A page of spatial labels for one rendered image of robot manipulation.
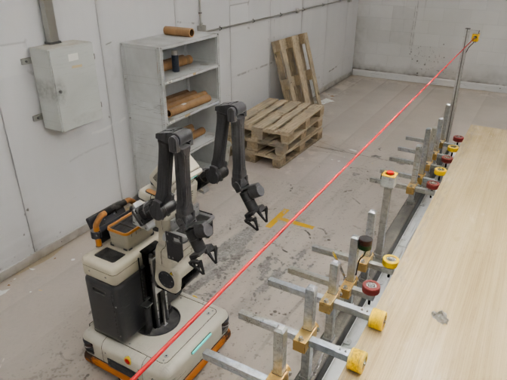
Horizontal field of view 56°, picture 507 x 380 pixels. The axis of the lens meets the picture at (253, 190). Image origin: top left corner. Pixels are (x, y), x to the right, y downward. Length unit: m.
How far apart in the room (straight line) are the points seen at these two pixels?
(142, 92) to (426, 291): 3.04
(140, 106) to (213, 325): 2.28
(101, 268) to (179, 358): 0.65
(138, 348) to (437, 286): 1.62
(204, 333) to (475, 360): 1.52
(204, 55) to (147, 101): 0.92
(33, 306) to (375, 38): 8.00
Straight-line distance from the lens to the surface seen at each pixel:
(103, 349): 3.01
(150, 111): 4.46
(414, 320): 2.16
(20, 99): 3.92
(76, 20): 4.20
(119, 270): 2.63
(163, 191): 2.11
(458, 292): 2.38
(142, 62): 4.38
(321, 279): 2.37
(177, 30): 4.74
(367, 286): 2.28
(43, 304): 3.85
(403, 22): 9.86
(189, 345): 2.87
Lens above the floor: 2.27
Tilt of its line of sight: 26 degrees down
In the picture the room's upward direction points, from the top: straight up
